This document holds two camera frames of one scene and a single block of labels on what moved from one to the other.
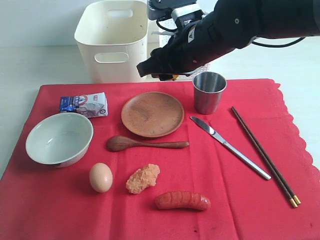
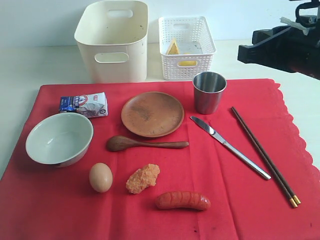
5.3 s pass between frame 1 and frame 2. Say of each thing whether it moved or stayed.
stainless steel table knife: stayed
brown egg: stayed
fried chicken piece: stayed
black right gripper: moved
